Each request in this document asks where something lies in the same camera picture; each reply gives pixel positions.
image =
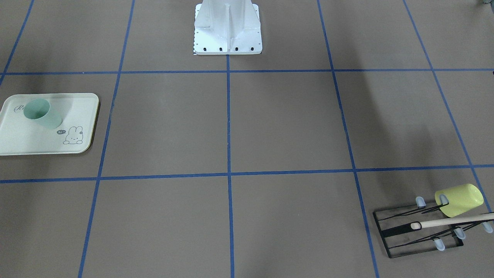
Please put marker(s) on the light green cup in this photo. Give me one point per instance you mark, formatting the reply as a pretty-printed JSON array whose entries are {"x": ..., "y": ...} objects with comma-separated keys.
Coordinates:
[{"x": 41, "y": 112}]

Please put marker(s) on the cream rabbit tray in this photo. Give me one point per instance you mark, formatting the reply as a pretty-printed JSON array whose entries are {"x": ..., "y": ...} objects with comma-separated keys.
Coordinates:
[{"x": 20, "y": 136}]

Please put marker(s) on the yellow cup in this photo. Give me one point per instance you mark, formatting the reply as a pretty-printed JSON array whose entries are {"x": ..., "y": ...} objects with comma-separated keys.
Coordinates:
[{"x": 459, "y": 199}]

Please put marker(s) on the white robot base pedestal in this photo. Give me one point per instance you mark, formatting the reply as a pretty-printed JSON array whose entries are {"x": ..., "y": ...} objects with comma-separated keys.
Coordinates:
[{"x": 227, "y": 27}]

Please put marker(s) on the black wire cup rack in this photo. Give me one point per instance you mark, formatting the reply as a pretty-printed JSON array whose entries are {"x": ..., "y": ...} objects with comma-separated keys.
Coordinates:
[{"x": 399, "y": 239}]

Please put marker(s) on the wooden rack handle rod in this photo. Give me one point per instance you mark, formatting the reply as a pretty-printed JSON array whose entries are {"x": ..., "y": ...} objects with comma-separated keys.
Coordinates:
[{"x": 452, "y": 221}]

